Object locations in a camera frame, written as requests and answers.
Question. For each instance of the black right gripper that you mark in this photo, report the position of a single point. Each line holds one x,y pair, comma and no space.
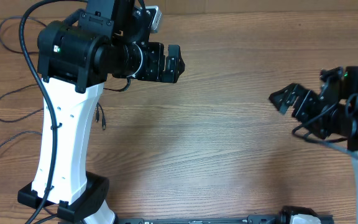
305,98

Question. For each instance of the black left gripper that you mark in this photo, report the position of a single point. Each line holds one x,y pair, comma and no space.
155,72

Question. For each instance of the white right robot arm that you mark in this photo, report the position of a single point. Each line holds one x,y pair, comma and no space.
349,146

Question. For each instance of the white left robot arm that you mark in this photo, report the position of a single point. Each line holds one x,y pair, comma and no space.
76,56

